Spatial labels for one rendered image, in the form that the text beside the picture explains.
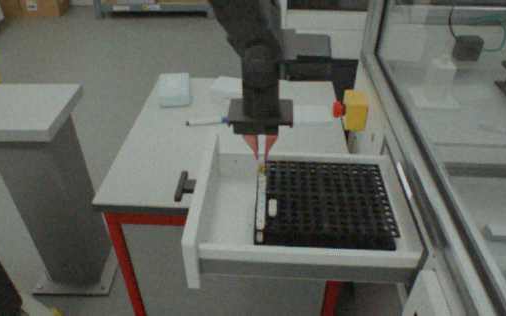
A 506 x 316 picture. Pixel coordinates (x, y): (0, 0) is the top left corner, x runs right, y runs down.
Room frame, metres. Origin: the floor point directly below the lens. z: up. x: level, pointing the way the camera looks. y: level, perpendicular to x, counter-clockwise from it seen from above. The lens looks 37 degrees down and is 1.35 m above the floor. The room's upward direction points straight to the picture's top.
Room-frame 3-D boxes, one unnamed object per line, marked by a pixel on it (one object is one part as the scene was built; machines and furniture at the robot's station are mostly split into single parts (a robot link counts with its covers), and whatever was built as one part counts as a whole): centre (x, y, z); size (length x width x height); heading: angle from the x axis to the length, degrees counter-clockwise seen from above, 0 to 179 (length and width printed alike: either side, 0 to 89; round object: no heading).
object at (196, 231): (0.52, 0.08, 0.87); 0.29 x 0.02 x 0.11; 177
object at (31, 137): (1.07, 0.70, 0.38); 0.30 x 0.30 x 0.76; 0
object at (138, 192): (0.93, 0.04, 0.38); 0.62 x 0.58 x 0.76; 177
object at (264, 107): (0.55, -0.02, 1.06); 0.10 x 0.07 x 0.07; 86
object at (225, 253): (0.51, -0.13, 0.86); 0.40 x 0.26 x 0.06; 87
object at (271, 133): (0.56, -0.01, 0.98); 0.07 x 0.07 x 0.09; 86
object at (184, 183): (0.52, 0.11, 0.91); 0.07 x 0.04 x 0.01; 177
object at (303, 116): (0.98, -0.16, 0.77); 0.13 x 0.09 x 0.02; 92
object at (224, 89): (1.09, 0.05, 0.79); 0.13 x 0.09 x 0.05; 72
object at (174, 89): (1.12, 0.23, 0.78); 0.15 x 0.10 x 0.04; 7
